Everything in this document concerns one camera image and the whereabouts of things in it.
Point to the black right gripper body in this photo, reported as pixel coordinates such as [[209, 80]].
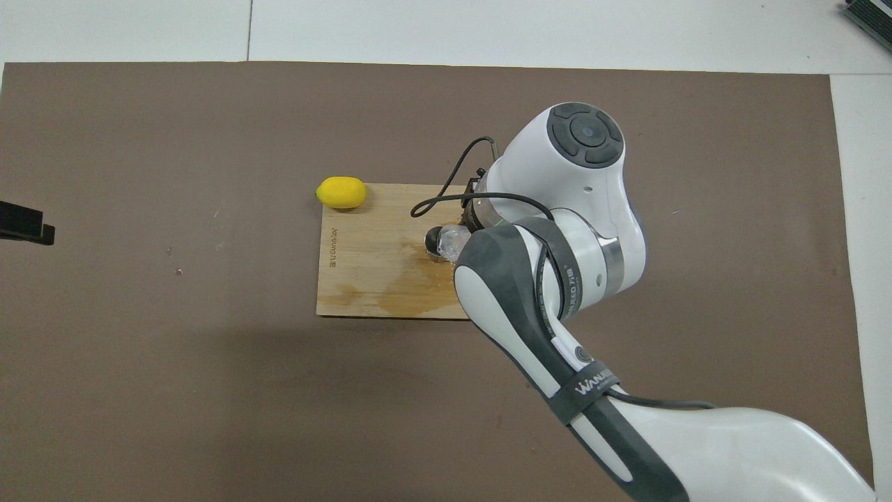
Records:
[[474, 195]]

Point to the clear glass cup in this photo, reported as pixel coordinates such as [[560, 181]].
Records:
[[456, 240]]

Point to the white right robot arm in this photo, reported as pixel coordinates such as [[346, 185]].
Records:
[[592, 195]]

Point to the yellow lemon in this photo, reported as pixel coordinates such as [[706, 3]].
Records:
[[341, 193]]

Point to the wooden cutting board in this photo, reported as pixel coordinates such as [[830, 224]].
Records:
[[362, 279]]

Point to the brown table mat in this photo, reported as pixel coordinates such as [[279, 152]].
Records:
[[209, 383]]

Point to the grey ridged device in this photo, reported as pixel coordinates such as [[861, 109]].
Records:
[[874, 14]]

